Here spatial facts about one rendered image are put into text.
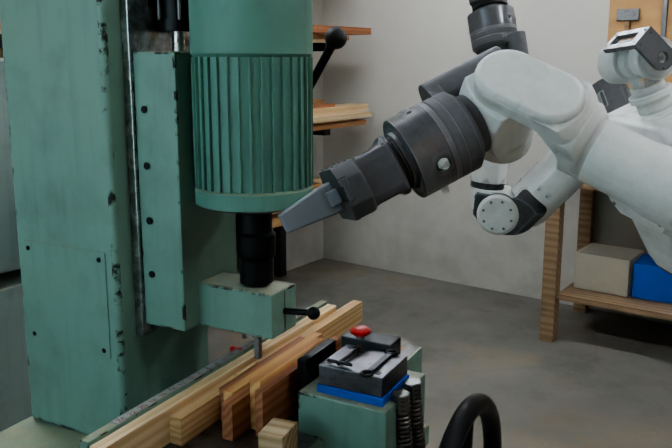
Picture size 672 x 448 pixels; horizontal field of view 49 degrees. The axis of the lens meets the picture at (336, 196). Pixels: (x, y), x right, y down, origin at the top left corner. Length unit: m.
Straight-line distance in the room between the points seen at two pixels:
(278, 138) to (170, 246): 0.25
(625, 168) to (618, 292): 3.24
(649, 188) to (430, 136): 0.20
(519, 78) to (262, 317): 0.56
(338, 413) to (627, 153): 0.52
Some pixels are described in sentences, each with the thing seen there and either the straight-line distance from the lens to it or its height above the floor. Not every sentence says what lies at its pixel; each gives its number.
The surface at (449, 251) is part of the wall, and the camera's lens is 4.78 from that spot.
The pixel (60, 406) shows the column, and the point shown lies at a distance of 1.36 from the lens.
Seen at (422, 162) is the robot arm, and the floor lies 1.31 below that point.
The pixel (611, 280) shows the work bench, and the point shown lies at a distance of 3.96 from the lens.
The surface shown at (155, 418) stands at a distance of 1.04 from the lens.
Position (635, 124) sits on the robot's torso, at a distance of 1.19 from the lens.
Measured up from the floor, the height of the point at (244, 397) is 0.95.
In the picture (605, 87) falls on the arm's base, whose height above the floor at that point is 1.36.
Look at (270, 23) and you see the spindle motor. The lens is 1.02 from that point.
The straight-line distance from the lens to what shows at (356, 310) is 1.45.
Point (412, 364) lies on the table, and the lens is 1.33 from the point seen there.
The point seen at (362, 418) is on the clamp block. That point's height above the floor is 0.94.
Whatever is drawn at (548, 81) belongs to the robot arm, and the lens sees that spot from 0.74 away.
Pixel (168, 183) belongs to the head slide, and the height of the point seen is 1.23.
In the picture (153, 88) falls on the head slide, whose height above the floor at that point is 1.37.
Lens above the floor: 1.41
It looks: 11 degrees down
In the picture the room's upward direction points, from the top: straight up
